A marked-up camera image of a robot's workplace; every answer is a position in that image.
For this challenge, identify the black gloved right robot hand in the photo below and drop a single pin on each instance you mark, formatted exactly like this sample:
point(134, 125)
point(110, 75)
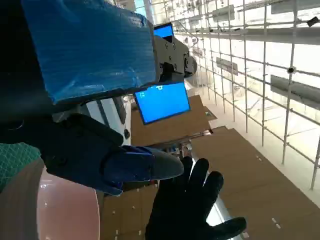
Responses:
point(180, 207)

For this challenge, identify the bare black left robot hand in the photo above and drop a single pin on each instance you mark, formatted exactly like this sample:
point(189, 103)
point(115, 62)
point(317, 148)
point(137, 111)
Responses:
point(87, 50)

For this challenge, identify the pink bowl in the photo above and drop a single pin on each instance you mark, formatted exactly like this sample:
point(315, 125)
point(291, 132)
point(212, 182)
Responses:
point(67, 212)

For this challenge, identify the brown cardboard box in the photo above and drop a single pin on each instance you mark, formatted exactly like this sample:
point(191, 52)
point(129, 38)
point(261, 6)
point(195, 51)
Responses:
point(125, 212)
point(250, 175)
point(170, 132)

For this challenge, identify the blue screen monitor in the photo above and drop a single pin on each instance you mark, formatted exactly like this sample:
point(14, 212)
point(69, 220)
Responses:
point(163, 30)
point(162, 102)

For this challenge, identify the green cutting mat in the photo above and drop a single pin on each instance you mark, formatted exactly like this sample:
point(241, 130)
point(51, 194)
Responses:
point(15, 162)

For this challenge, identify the white metal rack frame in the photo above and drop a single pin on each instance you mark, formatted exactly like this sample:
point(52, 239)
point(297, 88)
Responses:
point(250, 62)

